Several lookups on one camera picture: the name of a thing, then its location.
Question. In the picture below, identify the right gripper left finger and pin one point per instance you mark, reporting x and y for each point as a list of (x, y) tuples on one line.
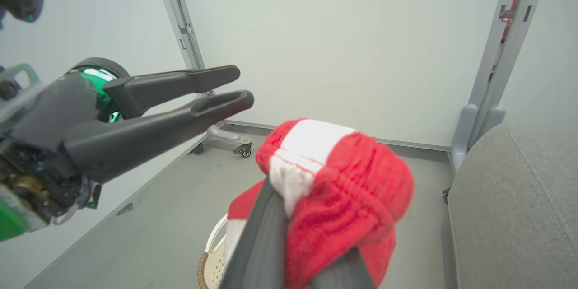
[(262, 244)]

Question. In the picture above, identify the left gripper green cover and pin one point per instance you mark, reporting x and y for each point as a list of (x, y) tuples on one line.
[(49, 144)]

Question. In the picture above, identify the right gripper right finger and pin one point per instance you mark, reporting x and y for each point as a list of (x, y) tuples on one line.
[(345, 275)]

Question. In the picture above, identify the red and white jersey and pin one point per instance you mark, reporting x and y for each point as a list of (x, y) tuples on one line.
[(343, 189)]

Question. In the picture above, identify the grey fabric sofa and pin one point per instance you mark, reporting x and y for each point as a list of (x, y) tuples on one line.
[(515, 207)]

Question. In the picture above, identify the white and brown laundry basket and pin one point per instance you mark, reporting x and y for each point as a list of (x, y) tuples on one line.
[(216, 257)]

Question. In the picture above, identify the black caster wheel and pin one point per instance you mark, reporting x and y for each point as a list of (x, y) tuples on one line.
[(244, 150), (446, 195)]

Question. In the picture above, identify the red object behind partition gap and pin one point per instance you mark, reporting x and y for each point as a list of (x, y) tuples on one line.
[(510, 13)]

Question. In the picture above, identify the teal left camera mount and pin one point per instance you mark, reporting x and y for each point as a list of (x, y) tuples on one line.
[(20, 74)]

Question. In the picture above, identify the grey partition bottom rail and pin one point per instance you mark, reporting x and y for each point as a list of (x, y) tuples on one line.
[(406, 143)]

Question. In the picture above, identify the grey double partition post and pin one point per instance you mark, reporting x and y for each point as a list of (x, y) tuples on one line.
[(501, 76)]

